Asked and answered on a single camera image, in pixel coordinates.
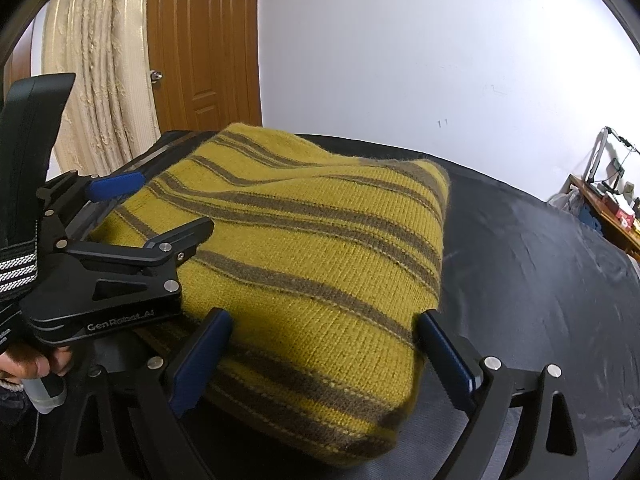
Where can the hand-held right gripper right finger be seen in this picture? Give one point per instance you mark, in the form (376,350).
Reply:
(447,360)

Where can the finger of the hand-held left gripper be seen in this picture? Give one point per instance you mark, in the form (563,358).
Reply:
(115,183)
(170,245)

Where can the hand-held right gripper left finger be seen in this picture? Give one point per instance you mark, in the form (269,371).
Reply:
(200,360)

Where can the yellow striped knit sweater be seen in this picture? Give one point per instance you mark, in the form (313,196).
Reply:
(310,240)

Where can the person's left hand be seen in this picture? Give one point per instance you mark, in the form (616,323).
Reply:
(30,364)

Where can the dark grey sheet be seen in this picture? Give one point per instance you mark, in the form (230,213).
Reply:
(525,285)

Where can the cream ribbed curtain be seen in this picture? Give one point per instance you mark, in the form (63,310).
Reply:
(100,60)

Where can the metal door knob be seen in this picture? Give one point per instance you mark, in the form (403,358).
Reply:
(156,76)

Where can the brown wooden door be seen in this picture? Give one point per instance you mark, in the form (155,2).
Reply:
(200,35)

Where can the white plastic bag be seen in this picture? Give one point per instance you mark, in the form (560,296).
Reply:
(567,202)

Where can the cluttered wooden desk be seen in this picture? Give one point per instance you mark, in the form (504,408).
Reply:
(612,220)

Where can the red box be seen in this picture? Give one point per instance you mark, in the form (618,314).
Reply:
(626,217)

